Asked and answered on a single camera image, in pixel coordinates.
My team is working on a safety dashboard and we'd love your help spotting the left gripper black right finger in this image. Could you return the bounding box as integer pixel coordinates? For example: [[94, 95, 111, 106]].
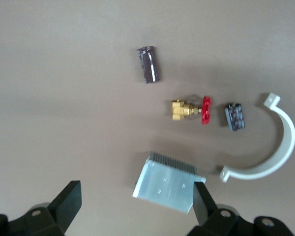
[[189, 181, 295, 236]]

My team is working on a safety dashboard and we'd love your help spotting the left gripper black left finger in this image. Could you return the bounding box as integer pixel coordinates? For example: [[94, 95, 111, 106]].
[[0, 180, 83, 236]]

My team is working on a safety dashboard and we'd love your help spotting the stubby brown printed capacitor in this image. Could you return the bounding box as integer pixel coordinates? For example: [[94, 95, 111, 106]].
[[136, 45, 161, 85]]

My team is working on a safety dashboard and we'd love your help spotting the perforated metal power supply box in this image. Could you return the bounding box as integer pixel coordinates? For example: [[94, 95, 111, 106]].
[[132, 151, 207, 215]]

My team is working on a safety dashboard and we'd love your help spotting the brass valve red handle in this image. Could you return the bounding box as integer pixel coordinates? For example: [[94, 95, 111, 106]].
[[171, 95, 212, 125]]

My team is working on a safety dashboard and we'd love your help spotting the white half-ring pipe clamp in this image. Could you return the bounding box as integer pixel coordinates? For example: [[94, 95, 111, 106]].
[[219, 92, 295, 183]]

